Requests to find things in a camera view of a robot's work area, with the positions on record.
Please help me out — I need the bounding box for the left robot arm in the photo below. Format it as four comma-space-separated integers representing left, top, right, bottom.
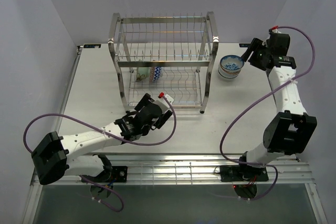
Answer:
31, 93, 176, 185

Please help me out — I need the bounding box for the purple cable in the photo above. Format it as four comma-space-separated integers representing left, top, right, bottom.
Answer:
219, 26, 316, 201
23, 95, 177, 212

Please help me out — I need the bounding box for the stainless steel dish rack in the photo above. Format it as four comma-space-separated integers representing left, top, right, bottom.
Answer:
108, 12, 219, 113

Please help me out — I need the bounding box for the orange rimmed spotted bowl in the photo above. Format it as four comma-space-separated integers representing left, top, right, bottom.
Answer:
218, 67, 241, 79

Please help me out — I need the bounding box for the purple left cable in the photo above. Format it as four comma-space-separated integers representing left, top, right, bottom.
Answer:
23, 95, 177, 212

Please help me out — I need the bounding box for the white ribbed bowl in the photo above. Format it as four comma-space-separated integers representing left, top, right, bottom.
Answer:
217, 69, 240, 80

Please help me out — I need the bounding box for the blue floral pattern bowl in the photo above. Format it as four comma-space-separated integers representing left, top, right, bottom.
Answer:
219, 55, 245, 73

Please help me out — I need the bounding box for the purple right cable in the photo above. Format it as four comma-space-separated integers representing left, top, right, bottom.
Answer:
219, 26, 316, 201

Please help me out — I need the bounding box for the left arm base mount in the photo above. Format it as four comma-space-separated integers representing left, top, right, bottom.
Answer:
84, 166, 128, 183

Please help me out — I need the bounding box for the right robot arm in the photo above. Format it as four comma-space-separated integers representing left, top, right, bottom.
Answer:
237, 29, 317, 180

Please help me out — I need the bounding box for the pale green floral bowl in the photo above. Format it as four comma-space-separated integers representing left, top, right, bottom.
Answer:
135, 67, 150, 82

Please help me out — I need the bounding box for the left blue corner sticker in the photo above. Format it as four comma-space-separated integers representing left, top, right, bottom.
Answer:
83, 44, 101, 49

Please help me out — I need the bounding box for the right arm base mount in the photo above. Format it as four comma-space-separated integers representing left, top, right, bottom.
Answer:
214, 165, 269, 182

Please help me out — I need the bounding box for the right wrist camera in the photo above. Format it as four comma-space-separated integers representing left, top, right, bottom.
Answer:
267, 26, 281, 38

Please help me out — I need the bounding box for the blue zigzag pattern bowl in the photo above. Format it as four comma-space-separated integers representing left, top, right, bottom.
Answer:
149, 67, 163, 83

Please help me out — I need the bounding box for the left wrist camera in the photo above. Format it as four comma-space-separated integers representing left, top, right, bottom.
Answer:
153, 92, 174, 113

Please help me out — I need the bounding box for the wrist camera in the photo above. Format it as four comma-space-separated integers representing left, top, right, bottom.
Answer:
267, 26, 281, 38
153, 92, 174, 113

